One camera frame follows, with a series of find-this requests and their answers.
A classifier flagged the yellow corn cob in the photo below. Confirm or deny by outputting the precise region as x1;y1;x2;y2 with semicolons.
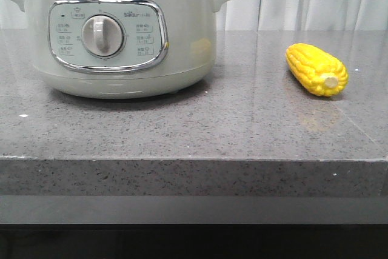
286;43;349;97

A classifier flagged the pale green electric cooking pot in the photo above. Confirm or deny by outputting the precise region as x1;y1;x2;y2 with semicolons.
10;0;231;99

